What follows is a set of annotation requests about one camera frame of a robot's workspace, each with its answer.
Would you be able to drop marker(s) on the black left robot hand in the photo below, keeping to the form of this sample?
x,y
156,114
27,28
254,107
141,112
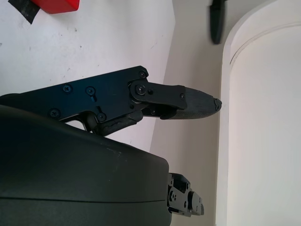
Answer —
x,y
216,21

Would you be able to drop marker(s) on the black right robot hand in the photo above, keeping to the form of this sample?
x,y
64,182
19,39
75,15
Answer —
x,y
70,176

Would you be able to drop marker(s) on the red cube block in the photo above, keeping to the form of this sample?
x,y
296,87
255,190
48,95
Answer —
x,y
58,5

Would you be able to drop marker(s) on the black tape strip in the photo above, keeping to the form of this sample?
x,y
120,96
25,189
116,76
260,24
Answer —
x,y
28,10

